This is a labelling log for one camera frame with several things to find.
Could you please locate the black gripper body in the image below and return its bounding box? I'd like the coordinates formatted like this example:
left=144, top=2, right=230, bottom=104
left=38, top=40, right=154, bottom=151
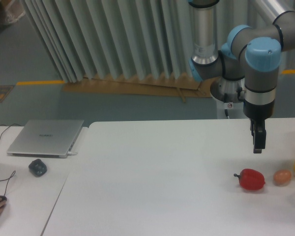
left=243, top=100, right=275, bottom=120

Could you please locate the red bell pepper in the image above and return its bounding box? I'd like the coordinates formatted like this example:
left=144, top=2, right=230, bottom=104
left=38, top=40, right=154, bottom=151
left=234, top=169, right=265, bottom=191

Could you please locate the black computer mouse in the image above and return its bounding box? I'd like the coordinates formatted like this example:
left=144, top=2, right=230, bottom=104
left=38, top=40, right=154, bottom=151
left=0, top=195, right=7, bottom=202

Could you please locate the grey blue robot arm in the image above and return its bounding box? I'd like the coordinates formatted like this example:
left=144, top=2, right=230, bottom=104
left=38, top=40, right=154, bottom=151
left=189, top=0, right=295, bottom=153

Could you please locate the brown egg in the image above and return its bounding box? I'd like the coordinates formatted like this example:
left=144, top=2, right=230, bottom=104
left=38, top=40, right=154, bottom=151
left=273, top=170, right=292, bottom=185

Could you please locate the flat brown cardboard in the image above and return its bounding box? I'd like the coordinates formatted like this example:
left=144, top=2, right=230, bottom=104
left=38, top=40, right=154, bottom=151
left=62, top=73, right=215, bottom=103

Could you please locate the grey folding screen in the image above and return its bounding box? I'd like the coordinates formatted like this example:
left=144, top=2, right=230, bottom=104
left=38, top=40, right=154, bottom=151
left=22, top=0, right=295, bottom=83

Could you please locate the silver closed laptop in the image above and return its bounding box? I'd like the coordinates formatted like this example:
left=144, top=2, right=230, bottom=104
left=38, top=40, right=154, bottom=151
left=7, top=119, right=84, bottom=158

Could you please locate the black earbuds case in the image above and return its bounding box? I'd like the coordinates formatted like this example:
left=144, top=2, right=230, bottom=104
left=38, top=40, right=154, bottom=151
left=29, top=159, right=47, bottom=177

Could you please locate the black mouse cable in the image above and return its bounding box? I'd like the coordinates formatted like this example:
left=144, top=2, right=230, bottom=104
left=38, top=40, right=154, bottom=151
left=0, top=170, right=16, bottom=197

